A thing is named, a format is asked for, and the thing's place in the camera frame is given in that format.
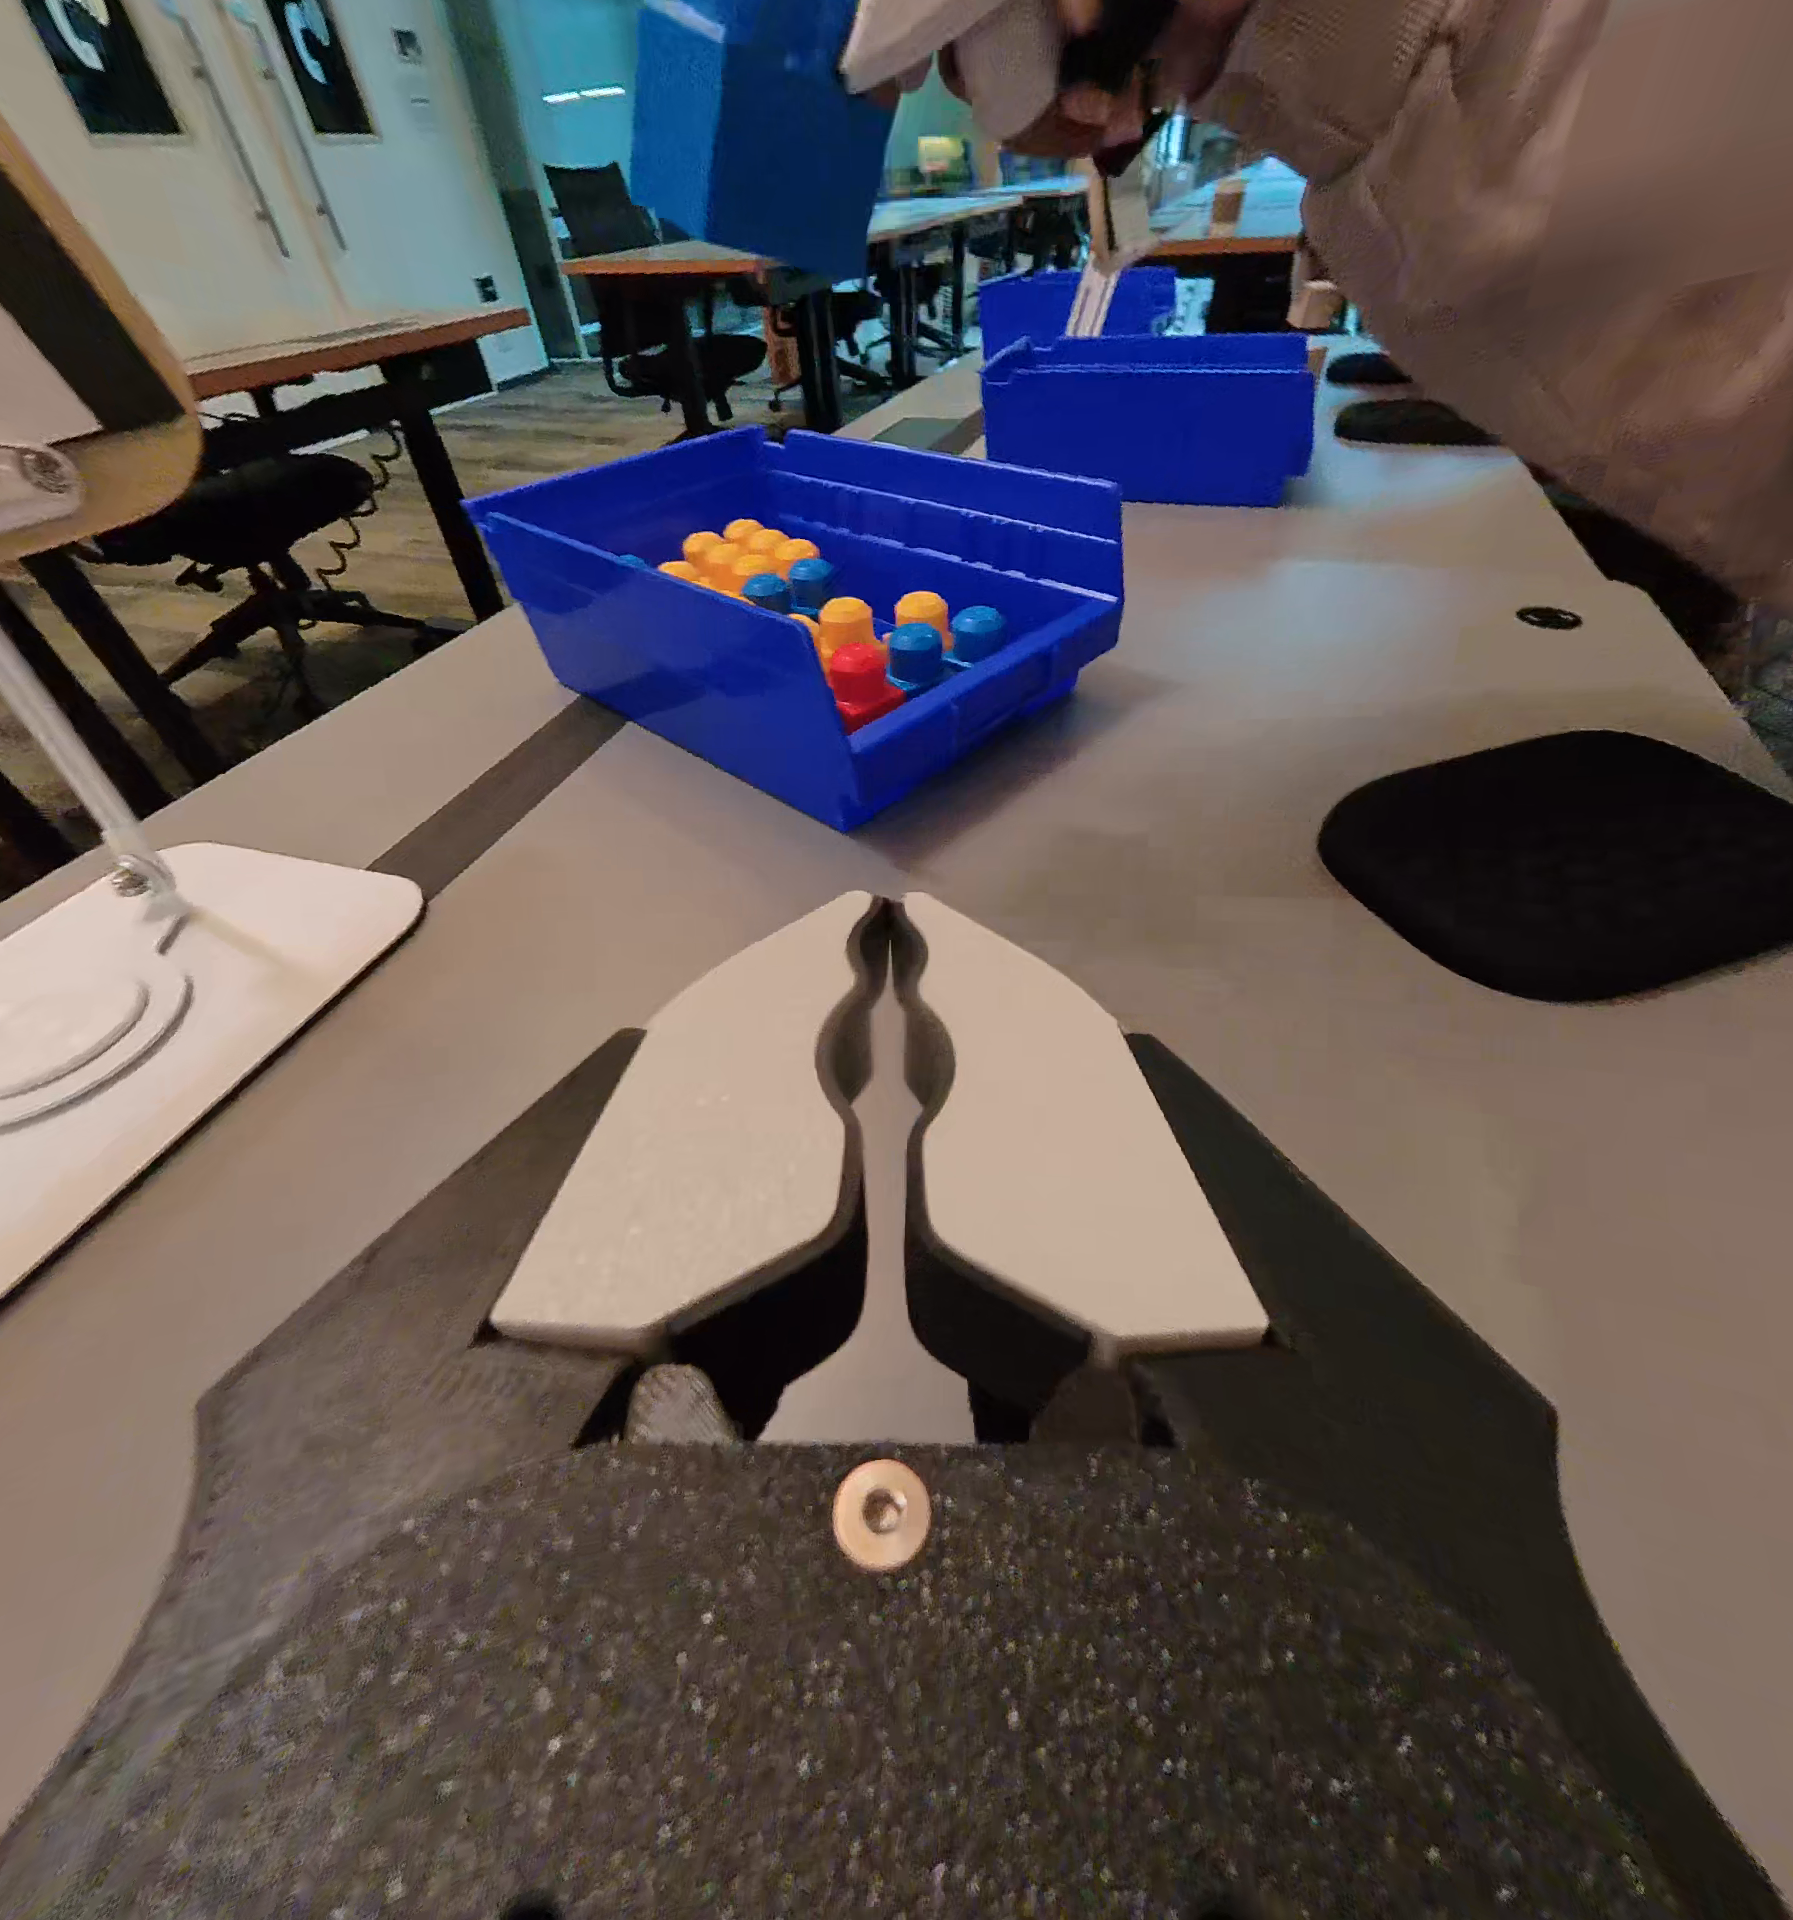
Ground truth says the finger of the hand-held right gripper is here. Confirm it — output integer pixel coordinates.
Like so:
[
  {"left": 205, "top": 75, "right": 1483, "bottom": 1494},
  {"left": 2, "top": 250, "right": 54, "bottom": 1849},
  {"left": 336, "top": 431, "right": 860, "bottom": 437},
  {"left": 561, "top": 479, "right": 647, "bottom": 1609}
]
[
  {"left": 839, "top": 0, "right": 1060, "bottom": 102},
  {"left": 936, "top": 33, "right": 1070, "bottom": 147}
]

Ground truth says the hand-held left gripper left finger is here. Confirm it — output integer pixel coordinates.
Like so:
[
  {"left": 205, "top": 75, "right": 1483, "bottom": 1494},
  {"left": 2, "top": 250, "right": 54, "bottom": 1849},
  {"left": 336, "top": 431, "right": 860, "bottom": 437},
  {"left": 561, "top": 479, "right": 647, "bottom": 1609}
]
[{"left": 489, "top": 889, "right": 893, "bottom": 1438}]

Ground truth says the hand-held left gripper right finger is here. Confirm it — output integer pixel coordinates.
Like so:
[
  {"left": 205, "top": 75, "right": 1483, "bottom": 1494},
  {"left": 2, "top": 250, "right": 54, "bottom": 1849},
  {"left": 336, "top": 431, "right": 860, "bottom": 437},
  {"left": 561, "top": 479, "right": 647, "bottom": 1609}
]
[{"left": 893, "top": 889, "right": 1275, "bottom": 1439}]

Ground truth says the blue plastic storage bin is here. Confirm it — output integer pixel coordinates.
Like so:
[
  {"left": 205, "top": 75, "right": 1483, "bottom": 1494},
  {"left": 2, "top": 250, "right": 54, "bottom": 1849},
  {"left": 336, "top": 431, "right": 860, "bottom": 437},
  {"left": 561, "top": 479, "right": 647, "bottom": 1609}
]
[
  {"left": 629, "top": 0, "right": 897, "bottom": 283},
  {"left": 461, "top": 424, "right": 1127, "bottom": 833},
  {"left": 980, "top": 331, "right": 1318, "bottom": 509},
  {"left": 978, "top": 266, "right": 1181, "bottom": 359}
]

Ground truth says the pile of colourful building blocks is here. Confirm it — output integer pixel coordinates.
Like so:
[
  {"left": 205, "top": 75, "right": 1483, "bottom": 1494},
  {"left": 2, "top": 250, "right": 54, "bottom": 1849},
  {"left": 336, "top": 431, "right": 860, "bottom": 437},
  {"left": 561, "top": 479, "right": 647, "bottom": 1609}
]
[{"left": 617, "top": 517, "right": 1010, "bottom": 737}]

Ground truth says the person's right forearm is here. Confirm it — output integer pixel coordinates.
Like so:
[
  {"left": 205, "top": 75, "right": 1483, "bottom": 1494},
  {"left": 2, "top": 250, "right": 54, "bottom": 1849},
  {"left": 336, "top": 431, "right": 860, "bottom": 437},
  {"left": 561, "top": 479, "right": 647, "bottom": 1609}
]
[{"left": 1181, "top": 0, "right": 1793, "bottom": 618}]

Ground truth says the person's right hand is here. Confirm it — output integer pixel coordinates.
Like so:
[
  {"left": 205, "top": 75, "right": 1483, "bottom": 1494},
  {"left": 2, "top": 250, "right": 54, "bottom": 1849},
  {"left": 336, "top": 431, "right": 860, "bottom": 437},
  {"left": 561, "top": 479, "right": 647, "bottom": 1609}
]
[{"left": 987, "top": 59, "right": 1214, "bottom": 163}]

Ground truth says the wooden office desk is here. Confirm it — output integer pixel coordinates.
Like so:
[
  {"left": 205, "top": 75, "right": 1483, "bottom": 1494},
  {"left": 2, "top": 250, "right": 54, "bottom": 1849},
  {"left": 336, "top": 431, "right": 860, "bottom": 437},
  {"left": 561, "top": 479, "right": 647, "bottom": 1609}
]
[
  {"left": 866, "top": 181, "right": 1094, "bottom": 384},
  {"left": 176, "top": 307, "right": 536, "bottom": 623},
  {"left": 559, "top": 236, "right": 897, "bottom": 436}
]

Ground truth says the black office chair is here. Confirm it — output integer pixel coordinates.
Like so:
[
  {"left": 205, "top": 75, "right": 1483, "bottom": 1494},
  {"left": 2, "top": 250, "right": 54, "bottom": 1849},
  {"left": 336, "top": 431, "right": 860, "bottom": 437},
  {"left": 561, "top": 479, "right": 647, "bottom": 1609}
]
[
  {"left": 542, "top": 160, "right": 766, "bottom": 428},
  {"left": 80, "top": 447, "right": 441, "bottom": 715}
]

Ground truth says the black door sign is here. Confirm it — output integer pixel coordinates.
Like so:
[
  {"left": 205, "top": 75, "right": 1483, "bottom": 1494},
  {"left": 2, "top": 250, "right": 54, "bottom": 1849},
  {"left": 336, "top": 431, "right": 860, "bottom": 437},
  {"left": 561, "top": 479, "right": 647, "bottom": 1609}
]
[
  {"left": 255, "top": 0, "right": 380, "bottom": 138},
  {"left": 18, "top": 0, "right": 185, "bottom": 138}
]

